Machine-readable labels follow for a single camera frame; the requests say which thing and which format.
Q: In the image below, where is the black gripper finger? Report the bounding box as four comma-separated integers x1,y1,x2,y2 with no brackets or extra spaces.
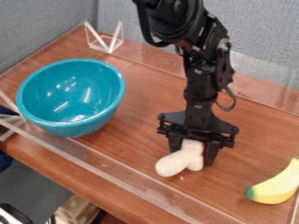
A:
204,142,220,167
168,136,182,153

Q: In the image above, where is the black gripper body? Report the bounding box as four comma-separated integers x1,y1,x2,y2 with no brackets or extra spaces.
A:
157,100,238,148

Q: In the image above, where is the black white device corner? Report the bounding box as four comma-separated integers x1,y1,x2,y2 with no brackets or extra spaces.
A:
0,203,33,224

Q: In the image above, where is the yellow toy banana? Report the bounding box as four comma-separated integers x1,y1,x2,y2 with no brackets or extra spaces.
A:
244,157,299,204

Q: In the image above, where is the clear acrylic front barrier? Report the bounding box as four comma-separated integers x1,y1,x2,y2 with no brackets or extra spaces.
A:
0,90,246,224

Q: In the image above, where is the clear acrylic barrier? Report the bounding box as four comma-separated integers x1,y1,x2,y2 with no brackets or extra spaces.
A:
0,90,246,224
82,20,299,116

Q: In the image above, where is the clear acrylic back barrier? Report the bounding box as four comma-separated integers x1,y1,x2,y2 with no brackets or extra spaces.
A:
82,20,299,116

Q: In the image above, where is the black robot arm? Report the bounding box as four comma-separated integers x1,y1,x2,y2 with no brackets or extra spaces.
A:
132,0,238,166

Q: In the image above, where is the blue ceramic bowl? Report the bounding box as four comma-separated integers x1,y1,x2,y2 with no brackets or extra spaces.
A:
15,58,126,137

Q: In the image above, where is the wooden object below table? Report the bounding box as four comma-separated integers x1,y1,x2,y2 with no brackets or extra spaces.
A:
54,195,98,224

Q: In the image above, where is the clear acrylic corner bracket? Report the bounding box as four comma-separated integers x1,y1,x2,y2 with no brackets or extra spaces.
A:
83,21,124,54

